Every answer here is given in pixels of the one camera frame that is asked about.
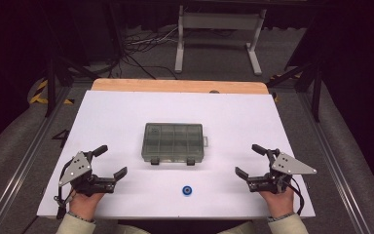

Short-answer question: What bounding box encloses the black tripod stand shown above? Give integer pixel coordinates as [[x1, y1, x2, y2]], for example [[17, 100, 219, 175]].
[[266, 58, 326, 124], [38, 48, 99, 119]]

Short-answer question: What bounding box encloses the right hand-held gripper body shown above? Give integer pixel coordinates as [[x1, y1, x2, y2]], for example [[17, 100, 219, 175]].
[[246, 148, 318, 195]]

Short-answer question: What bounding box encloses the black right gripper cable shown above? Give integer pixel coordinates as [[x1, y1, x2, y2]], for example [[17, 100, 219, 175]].
[[283, 175, 306, 216]]

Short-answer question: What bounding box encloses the grey transparent compartment box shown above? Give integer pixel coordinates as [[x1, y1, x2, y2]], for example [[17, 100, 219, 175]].
[[140, 122, 209, 167]]

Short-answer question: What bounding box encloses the person's left hand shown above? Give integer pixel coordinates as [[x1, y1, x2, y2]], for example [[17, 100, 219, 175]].
[[68, 189, 106, 222]]

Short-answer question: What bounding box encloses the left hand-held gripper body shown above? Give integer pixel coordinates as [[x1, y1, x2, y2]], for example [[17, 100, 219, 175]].
[[57, 150, 117, 198]]

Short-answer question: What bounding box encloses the person's right hand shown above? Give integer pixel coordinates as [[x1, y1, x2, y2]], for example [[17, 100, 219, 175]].
[[258, 186, 296, 219]]

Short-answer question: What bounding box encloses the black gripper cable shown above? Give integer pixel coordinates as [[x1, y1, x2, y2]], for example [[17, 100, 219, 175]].
[[53, 162, 76, 220], [283, 175, 306, 216]]

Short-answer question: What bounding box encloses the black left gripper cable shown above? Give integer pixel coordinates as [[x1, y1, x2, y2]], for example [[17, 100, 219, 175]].
[[53, 162, 76, 220]]

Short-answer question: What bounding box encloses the yellow black floor tape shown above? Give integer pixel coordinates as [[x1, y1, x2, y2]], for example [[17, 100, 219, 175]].
[[28, 79, 76, 105]]

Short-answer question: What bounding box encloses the aluminium floor rail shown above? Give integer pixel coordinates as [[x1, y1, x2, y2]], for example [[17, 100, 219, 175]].
[[299, 92, 374, 234], [0, 87, 71, 234]]

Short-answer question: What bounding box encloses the white metal stand frame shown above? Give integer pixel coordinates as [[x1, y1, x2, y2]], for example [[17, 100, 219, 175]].
[[173, 4, 268, 77]]

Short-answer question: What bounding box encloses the bundle of floor cables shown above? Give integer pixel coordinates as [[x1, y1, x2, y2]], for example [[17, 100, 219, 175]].
[[116, 26, 180, 81]]

